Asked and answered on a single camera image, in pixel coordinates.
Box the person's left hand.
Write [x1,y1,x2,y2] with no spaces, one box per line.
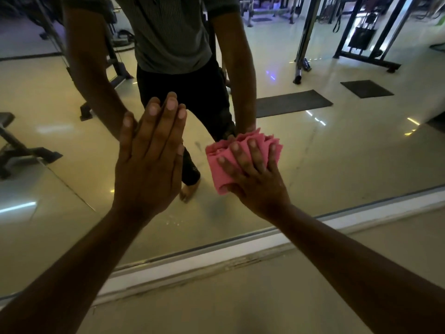
[112,92,188,226]

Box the person's right hand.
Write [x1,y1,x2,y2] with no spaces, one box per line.
[217,139,291,221]

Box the pink cloth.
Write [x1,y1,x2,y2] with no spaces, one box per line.
[205,128,284,196]

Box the large wall mirror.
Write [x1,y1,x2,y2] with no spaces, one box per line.
[0,0,445,300]

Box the person's right forearm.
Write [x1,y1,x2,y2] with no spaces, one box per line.
[269,204,445,334]

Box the person's left forearm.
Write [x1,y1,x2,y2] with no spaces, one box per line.
[0,208,146,334]

